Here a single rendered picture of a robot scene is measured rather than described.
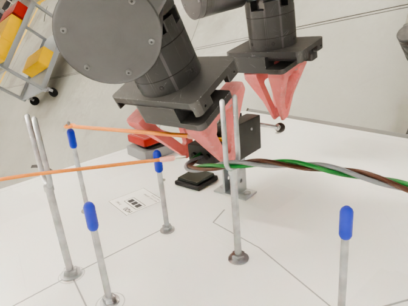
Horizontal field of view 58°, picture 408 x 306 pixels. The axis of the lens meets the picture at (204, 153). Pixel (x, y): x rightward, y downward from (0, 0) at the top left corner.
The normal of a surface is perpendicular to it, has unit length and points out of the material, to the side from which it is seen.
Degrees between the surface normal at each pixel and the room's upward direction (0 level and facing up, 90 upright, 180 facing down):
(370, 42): 0
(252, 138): 97
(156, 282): 50
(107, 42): 76
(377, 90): 0
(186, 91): 25
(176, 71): 86
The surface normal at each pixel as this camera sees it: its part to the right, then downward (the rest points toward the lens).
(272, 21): -0.09, 0.48
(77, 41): 0.07, 0.63
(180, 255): -0.08, -0.93
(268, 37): -0.32, 0.50
